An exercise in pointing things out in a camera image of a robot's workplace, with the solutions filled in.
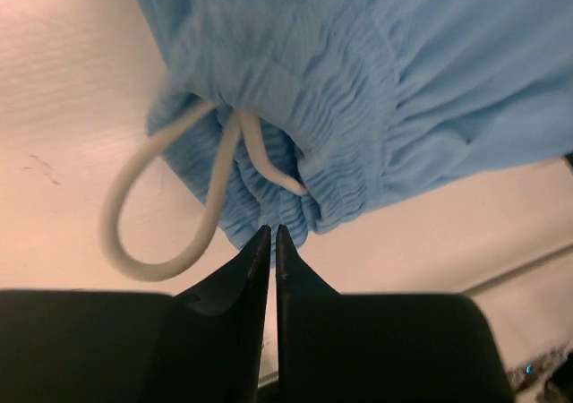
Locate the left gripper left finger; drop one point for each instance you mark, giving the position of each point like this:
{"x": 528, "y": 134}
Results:
{"x": 202, "y": 345}

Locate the aluminium table edge rail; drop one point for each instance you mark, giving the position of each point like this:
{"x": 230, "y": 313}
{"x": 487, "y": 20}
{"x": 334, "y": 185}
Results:
{"x": 519, "y": 271}

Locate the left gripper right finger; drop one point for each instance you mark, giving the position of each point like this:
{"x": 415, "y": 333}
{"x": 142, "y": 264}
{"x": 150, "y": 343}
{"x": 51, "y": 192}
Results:
{"x": 395, "y": 347}

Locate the light blue shorts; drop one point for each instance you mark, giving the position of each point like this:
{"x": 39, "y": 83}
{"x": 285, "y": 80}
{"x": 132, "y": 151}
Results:
{"x": 310, "y": 113}

